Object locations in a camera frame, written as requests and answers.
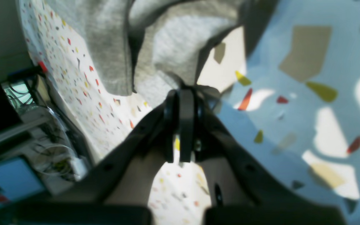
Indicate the red clip left corner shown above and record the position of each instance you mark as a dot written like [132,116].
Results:
[42,66]

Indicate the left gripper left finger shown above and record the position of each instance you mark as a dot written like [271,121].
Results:
[115,192]

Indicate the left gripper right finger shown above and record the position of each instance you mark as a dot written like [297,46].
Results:
[242,191]

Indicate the terrazzo patterned tablecloth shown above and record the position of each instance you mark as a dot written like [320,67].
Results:
[292,98]

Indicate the grey T-shirt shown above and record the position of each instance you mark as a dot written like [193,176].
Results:
[138,46]

